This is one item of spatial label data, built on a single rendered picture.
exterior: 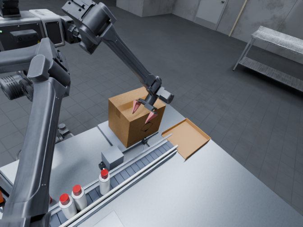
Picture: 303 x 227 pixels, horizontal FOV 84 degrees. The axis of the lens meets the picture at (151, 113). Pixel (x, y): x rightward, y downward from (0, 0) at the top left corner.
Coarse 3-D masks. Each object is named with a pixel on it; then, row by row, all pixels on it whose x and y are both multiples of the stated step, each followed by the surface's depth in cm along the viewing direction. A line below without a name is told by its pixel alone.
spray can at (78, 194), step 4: (76, 188) 69; (80, 188) 69; (72, 192) 71; (76, 192) 68; (80, 192) 70; (84, 192) 73; (72, 196) 70; (76, 196) 70; (80, 196) 71; (84, 196) 74; (76, 200) 71; (80, 200) 72; (84, 200) 76; (76, 204) 75; (80, 204) 75; (84, 204) 78; (80, 208) 78; (84, 208) 81
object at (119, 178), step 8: (168, 144) 119; (152, 152) 112; (160, 152) 113; (144, 160) 107; (152, 160) 108; (128, 168) 101; (136, 168) 102; (120, 176) 97; (128, 176) 98; (112, 184) 93; (88, 192) 88; (96, 192) 88; (88, 200) 85; (56, 216) 78; (64, 216) 78; (80, 216) 79; (56, 224) 76
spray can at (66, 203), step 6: (60, 198) 65; (66, 198) 66; (72, 198) 70; (60, 204) 67; (66, 204) 67; (72, 204) 70; (66, 210) 69; (72, 210) 72; (66, 216) 74; (72, 216) 76
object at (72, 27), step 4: (68, 20) 86; (72, 20) 87; (68, 24) 87; (72, 24) 88; (68, 28) 88; (72, 28) 87; (76, 28) 88; (68, 32) 89; (72, 32) 88; (76, 32) 87; (68, 36) 90; (72, 36) 89; (76, 36) 87; (68, 40) 92; (72, 40) 93; (76, 40) 90; (80, 40) 90
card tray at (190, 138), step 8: (184, 120) 144; (168, 128) 132; (176, 128) 138; (184, 128) 140; (192, 128) 142; (176, 136) 132; (184, 136) 134; (192, 136) 135; (200, 136) 137; (208, 136) 134; (176, 144) 127; (184, 144) 128; (192, 144) 129; (200, 144) 131; (184, 152) 123; (192, 152) 119
